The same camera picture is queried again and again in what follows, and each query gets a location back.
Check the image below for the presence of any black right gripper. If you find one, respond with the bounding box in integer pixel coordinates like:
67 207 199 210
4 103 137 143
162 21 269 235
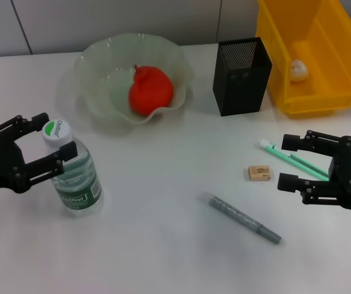
276 129 351 211

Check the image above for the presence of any green white toothbrush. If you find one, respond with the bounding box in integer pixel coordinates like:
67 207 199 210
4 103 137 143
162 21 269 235
257 139 331 181

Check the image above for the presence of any beige eraser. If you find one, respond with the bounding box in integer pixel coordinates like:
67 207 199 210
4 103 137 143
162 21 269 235
244 165 273 182

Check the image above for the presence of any clear water bottle green label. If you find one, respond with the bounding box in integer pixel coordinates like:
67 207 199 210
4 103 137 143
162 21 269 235
42 118 104 219

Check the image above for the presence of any white paper ball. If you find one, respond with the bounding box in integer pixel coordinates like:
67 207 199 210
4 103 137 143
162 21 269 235
290 58 310 82

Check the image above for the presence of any orange fruit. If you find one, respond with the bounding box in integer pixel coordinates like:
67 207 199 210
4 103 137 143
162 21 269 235
128 64 175 117

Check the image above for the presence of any grey marker pen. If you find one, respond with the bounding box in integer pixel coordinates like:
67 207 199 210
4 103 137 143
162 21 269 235
195 191 282 245

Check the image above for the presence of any pale green glass fruit plate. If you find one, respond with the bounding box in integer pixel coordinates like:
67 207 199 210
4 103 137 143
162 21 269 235
73 32 196 126

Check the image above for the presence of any black mesh pen holder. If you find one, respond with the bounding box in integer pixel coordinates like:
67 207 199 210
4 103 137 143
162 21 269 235
212 37 273 117

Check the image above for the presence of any yellow plastic storage bin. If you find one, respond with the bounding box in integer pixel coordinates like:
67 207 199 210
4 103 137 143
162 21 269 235
255 0 351 119

